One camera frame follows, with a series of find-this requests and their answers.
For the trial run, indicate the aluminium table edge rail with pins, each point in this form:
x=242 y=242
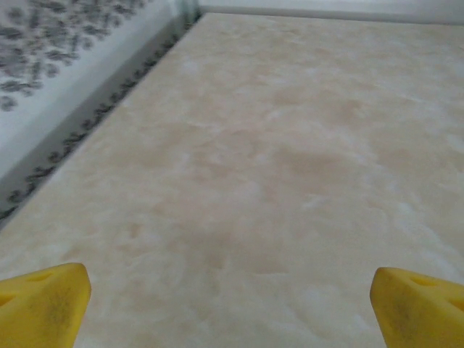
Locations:
x=90 y=116
x=326 y=13

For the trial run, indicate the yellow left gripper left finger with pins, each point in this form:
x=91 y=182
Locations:
x=43 y=311

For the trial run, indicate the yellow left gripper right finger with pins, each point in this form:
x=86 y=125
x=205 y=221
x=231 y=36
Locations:
x=424 y=315

